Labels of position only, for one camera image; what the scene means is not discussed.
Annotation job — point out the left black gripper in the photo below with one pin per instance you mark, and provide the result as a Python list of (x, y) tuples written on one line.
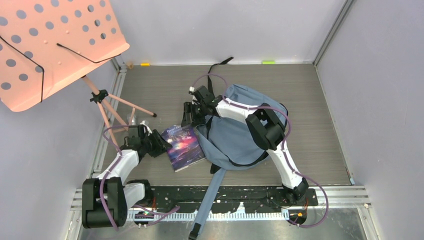
[(162, 146)]

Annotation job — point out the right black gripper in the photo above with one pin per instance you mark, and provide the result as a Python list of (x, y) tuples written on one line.
[(188, 108)]

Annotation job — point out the purple cover book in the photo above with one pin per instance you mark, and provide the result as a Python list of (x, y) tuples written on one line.
[(185, 148)]

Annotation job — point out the light blue backpack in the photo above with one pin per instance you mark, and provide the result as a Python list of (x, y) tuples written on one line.
[(232, 132)]

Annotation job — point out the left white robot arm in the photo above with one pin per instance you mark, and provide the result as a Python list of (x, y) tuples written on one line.
[(106, 198)]

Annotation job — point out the silver metal cylinder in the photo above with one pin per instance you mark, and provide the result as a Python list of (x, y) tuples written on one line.
[(132, 119)]

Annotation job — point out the yellow tape piece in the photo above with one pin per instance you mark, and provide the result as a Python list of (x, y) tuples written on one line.
[(144, 64)]

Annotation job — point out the green tape piece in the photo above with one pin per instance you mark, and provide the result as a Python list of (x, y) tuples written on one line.
[(268, 62)]

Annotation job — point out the pink perforated music stand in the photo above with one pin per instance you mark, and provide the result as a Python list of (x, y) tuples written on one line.
[(46, 45)]

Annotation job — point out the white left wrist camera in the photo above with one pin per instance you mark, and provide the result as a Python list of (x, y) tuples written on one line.
[(145, 127)]

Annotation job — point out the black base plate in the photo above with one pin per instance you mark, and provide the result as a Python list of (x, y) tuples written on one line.
[(254, 199)]

